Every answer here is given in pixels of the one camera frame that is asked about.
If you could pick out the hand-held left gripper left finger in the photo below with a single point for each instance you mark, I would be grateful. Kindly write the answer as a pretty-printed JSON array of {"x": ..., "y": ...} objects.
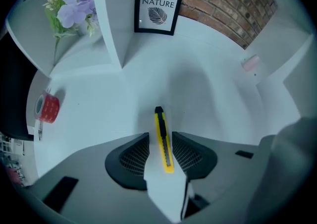
[{"x": 99, "y": 181}]

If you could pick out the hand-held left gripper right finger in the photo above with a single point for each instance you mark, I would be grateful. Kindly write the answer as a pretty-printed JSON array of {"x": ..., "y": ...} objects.
[{"x": 218, "y": 168}]

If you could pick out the yellow utility knife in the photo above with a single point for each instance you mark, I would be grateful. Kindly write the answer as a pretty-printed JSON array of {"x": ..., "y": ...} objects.
[{"x": 163, "y": 138}]

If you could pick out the white pen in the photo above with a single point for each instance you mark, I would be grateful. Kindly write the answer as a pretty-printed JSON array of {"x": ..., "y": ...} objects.
[{"x": 40, "y": 130}]

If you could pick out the red tape roll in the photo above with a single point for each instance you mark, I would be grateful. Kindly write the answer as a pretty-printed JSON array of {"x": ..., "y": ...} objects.
[{"x": 49, "y": 107}]

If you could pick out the white desk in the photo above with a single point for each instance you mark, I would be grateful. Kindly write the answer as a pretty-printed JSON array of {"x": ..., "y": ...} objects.
[{"x": 210, "y": 94}]

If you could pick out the white shelf unit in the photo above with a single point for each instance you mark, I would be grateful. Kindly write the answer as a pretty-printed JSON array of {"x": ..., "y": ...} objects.
[{"x": 111, "y": 19}]

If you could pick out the black framed leaf picture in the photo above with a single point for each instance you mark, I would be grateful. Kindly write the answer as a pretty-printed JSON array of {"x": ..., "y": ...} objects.
[{"x": 158, "y": 6}]

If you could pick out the artificial purple flowers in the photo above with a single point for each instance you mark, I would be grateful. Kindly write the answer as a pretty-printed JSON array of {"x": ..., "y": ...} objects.
[{"x": 71, "y": 7}]

